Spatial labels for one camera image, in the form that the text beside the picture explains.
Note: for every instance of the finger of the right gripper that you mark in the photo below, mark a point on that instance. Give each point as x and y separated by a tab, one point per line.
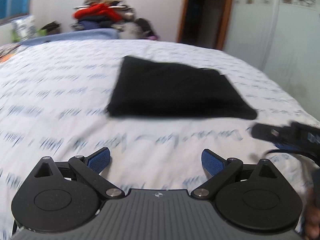
273	134

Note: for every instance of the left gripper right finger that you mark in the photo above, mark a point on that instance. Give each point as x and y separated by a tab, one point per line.
223	172

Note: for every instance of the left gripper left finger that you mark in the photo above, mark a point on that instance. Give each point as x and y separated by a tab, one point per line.
87	171

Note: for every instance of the black pants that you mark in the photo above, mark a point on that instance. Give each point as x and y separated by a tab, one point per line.
170	90

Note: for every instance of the person's right hand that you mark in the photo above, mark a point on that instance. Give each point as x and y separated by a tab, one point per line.
312	217

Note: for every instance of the white script-print bed sheet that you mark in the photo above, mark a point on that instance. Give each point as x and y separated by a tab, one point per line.
53	103

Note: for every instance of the white wardrobe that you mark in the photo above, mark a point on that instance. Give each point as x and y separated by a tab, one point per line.
281	39

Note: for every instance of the light blue blanket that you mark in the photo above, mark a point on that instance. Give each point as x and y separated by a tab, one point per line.
93	34

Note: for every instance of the floral patterned quilt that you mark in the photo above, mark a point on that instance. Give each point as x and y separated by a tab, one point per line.
7	51

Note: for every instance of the floral pillow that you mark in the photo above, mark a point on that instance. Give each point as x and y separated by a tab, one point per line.
23	28

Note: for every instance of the red garment on pile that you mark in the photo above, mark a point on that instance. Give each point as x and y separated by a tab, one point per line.
100	9

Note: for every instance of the pile of dark clothes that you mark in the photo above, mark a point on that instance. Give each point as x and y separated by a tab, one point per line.
130	27

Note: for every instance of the black bag by wall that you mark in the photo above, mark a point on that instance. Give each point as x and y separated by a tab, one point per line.
52	28

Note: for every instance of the wooden door frame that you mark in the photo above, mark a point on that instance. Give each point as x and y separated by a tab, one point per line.
204	23

